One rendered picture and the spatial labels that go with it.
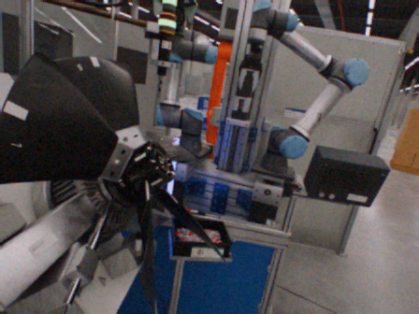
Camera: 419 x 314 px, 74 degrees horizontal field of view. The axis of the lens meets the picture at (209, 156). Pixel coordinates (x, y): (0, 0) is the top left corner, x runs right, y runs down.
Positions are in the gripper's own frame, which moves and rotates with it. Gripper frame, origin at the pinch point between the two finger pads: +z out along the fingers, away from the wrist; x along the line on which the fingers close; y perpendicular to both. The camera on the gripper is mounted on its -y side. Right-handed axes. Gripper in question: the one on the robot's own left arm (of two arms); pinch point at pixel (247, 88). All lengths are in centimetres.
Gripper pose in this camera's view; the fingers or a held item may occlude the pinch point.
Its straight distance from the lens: 126.4
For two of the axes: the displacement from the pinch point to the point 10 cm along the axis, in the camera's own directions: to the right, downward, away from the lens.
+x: -9.8, -1.8, 0.5
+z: -1.6, 9.5, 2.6
